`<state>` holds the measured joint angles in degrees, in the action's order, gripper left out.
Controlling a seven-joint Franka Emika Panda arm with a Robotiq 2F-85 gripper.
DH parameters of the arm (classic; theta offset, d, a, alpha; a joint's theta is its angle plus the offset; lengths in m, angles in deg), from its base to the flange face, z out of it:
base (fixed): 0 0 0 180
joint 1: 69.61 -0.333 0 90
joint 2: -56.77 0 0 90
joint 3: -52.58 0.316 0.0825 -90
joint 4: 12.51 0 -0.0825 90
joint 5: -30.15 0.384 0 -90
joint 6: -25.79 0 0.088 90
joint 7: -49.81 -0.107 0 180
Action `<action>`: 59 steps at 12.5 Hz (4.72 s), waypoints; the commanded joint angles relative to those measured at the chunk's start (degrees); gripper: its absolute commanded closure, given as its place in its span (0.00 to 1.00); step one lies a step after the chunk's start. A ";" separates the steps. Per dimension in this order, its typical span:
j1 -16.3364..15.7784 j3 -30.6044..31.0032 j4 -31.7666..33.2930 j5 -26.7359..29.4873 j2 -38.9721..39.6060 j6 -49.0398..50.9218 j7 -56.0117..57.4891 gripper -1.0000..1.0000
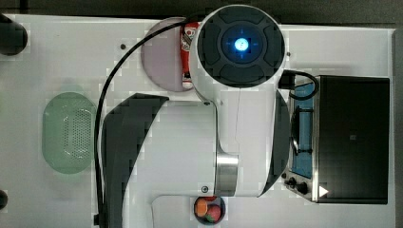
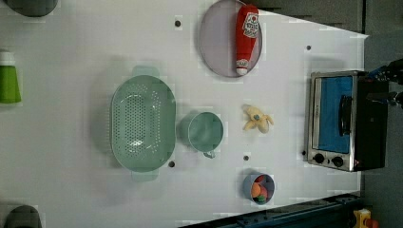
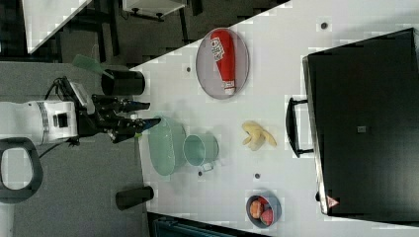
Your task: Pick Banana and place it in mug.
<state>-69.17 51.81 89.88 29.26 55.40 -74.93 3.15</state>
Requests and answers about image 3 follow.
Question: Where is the grey fruit bowl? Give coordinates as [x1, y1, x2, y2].
[245, 190, 282, 229]

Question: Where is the red ketchup bottle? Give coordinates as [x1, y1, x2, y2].
[210, 30, 236, 95]

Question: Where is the grey round plate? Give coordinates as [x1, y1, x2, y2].
[196, 28, 249, 100]

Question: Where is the black table clamp post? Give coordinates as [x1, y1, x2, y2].
[116, 186, 154, 210]

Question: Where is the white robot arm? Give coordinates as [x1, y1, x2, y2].
[1, 95, 160, 237]

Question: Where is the peeled plush banana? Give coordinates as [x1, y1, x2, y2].
[242, 120, 277, 151]

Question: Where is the green spatula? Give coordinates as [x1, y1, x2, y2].
[72, 54, 114, 79]

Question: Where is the orange toy fruit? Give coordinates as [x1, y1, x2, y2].
[249, 200, 264, 219]

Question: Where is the white side table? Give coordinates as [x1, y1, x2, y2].
[21, 0, 93, 54]

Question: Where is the black cylindrical cup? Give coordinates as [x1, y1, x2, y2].
[101, 69, 146, 96]

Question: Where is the black toaster oven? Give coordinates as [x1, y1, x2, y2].
[302, 28, 419, 226]

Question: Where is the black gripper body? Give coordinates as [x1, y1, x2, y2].
[77, 95, 135, 143]

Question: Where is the white cabinet with knobs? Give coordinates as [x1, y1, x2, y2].
[122, 0, 187, 21]

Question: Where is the red toy strawberry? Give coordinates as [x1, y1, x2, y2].
[260, 208, 274, 226]

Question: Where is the green perforated colander bowl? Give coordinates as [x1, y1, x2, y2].
[148, 116, 186, 176]

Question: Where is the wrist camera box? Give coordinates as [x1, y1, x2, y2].
[70, 82, 95, 115]

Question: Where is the light green mug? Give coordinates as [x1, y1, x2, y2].
[183, 133, 219, 172]

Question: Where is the green white small bottle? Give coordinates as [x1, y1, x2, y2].
[129, 114, 142, 138]

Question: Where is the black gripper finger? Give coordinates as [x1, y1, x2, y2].
[136, 118, 161, 133]
[124, 101, 150, 113]

